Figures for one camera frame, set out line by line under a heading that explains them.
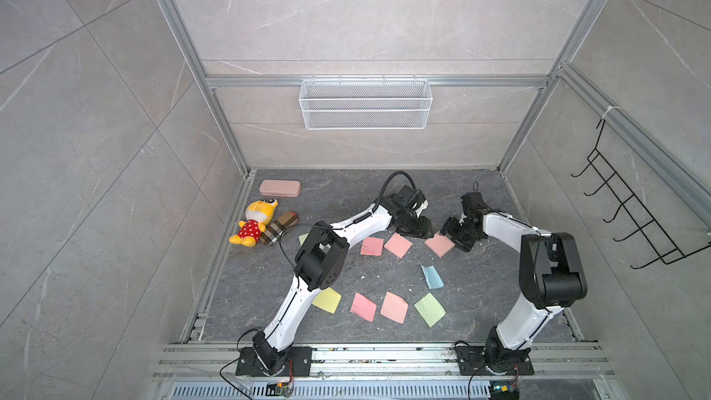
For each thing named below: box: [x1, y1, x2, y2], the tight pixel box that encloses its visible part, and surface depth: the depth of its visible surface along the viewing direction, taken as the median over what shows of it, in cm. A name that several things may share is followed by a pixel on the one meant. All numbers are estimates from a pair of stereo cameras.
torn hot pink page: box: [349, 292, 377, 323], surface depth 84 cm
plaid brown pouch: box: [260, 211, 300, 247], surface depth 99 cm
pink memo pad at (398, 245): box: [383, 232, 413, 260], surface depth 98 cm
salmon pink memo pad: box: [424, 231, 456, 259], surface depth 97 cm
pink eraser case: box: [259, 179, 301, 198], surface depth 114 cm
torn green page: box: [413, 291, 447, 328], surface depth 84 cm
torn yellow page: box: [311, 287, 342, 314], surface depth 85 cm
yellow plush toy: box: [227, 198, 279, 249], surface depth 98 cm
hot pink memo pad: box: [360, 237, 385, 257], surface depth 97 cm
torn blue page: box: [420, 264, 445, 290], surface depth 89 cm
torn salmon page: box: [380, 290, 409, 325], surface depth 84 cm
